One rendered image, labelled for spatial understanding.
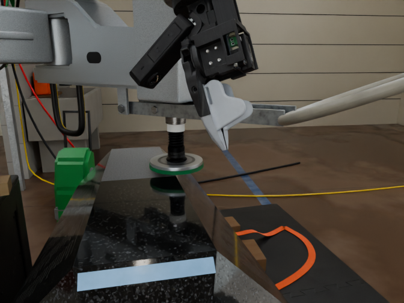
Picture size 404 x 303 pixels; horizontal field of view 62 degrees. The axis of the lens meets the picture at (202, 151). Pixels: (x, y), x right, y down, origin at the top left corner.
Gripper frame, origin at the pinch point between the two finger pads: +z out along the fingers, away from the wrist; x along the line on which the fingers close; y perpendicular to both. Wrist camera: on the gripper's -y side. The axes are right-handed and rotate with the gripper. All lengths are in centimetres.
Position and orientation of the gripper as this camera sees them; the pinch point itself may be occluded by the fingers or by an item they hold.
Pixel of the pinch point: (217, 142)
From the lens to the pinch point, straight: 46.5
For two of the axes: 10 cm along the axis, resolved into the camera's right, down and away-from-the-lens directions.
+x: 4.0, -0.6, 9.2
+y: 8.9, -2.3, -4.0
